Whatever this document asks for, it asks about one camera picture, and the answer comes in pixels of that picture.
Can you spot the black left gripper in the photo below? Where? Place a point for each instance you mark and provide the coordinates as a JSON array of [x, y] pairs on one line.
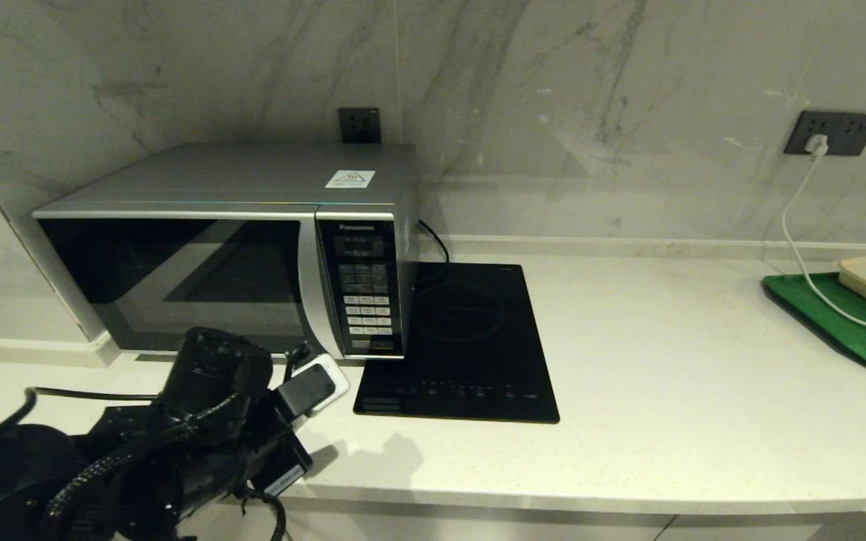
[[283, 462]]

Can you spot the black glass microwave door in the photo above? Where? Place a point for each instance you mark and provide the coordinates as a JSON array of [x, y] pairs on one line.
[[177, 278]]

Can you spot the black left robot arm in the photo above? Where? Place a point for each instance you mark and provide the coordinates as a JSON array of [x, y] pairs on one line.
[[207, 368]]

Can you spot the silver Panasonic microwave oven body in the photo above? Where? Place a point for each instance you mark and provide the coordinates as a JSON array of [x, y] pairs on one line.
[[252, 173]]

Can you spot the grey cabinet under counter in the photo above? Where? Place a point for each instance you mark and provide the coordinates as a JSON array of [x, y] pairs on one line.
[[478, 526]]

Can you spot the black induction cooktop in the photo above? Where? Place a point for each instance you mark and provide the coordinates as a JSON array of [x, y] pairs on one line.
[[478, 330]]

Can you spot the white power plug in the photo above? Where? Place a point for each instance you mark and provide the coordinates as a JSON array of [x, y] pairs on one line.
[[817, 144]]

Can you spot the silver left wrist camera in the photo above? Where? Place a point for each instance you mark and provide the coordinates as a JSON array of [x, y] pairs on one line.
[[313, 387]]

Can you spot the small dark wall socket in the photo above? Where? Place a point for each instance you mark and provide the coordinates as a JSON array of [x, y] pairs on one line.
[[359, 125]]

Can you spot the wide dark wall socket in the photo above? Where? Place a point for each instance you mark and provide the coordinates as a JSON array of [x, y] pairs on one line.
[[850, 134]]

